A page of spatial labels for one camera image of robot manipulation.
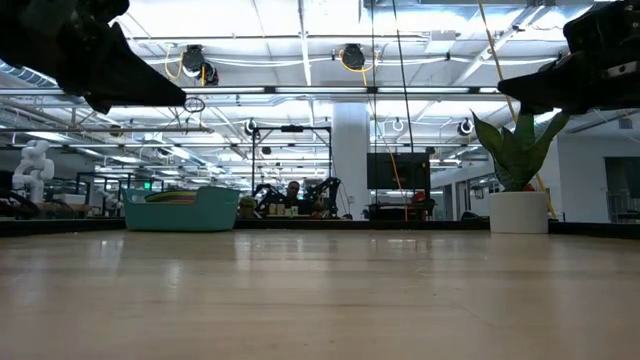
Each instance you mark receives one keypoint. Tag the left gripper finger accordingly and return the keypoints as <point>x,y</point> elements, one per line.
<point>125,80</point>
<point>101,106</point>

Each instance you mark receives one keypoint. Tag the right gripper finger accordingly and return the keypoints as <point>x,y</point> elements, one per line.
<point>545,82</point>
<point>545,109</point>

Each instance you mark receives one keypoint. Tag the teal plastic basket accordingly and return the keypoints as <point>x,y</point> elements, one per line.
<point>200,215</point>

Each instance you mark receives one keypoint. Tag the black background robot arm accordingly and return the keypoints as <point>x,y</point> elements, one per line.
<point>327,187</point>
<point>265,192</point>

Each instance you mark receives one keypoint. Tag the green snake plant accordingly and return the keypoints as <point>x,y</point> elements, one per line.
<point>517,160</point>

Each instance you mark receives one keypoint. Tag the small black ceiling reel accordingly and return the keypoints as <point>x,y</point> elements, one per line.
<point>250,127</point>
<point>465,127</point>

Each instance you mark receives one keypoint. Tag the white plant pot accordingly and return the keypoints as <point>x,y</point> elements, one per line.
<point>519,212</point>

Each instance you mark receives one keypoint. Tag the black monitor screen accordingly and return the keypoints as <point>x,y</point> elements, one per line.
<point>397,170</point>

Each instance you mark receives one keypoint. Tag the white building pillar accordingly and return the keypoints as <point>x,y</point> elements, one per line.
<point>350,150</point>

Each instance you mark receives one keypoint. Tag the person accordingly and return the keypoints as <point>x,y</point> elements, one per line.
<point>293,190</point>

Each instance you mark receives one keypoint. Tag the black metal rig frame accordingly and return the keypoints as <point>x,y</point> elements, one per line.
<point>292,128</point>

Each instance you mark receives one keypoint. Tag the long ceiling light rail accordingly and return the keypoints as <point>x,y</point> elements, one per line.
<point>320,90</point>

